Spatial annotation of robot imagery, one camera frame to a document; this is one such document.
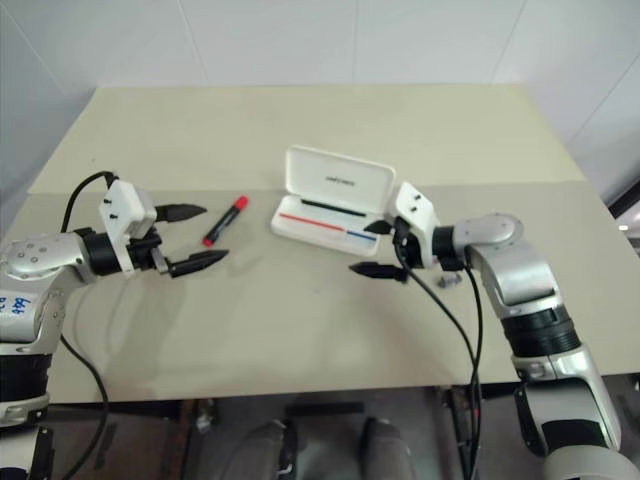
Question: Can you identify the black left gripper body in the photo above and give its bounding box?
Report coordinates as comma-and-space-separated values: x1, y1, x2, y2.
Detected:
127, 223, 175, 279

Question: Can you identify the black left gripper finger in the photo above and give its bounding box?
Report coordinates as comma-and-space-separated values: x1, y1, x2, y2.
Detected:
154, 202, 208, 225
167, 249, 231, 280

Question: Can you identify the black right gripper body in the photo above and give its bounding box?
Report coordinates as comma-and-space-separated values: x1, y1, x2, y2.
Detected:
389, 217, 427, 274

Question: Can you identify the black marker with red cap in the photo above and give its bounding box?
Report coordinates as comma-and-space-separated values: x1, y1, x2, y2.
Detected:
201, 195, 251, 248

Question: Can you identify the white hinged pencil case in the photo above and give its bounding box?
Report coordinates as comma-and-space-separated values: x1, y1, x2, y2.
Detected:
270, 144, 398, 254

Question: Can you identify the black pen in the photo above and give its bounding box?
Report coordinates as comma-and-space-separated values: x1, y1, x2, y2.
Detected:
300, 198, 366, 219

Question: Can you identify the black crossbar under table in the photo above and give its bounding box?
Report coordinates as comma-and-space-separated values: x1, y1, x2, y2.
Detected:
283, 401, 365, 417

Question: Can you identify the dark grey rounded shape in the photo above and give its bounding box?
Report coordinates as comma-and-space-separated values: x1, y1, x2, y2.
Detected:
361, 416, 417, 480
238, 418, 297, 480

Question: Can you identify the metal table leg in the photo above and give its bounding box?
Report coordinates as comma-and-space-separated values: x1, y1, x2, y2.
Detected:
438, 386, 484, 480

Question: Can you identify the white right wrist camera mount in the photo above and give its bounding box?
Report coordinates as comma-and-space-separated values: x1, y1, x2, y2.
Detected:
389, 181, 442, 270

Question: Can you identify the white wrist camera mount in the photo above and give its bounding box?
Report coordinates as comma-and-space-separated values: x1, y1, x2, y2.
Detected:
389, 181, 442, 270
97, 172, 159, 277

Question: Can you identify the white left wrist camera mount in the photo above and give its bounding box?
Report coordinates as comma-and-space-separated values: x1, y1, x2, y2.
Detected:
97, 172, 159, 277

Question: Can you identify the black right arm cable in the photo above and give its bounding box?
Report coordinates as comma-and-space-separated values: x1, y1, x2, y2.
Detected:
393, 227, 484, 480
459, 254, 487, 421

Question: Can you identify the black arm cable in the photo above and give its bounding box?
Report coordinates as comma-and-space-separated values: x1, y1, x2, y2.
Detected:
459, 254, 487, 421
58, 171, 121, 480
393, 227, 484, 480

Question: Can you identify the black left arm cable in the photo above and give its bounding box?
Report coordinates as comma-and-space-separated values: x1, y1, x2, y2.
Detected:
58, 171, 121, 480

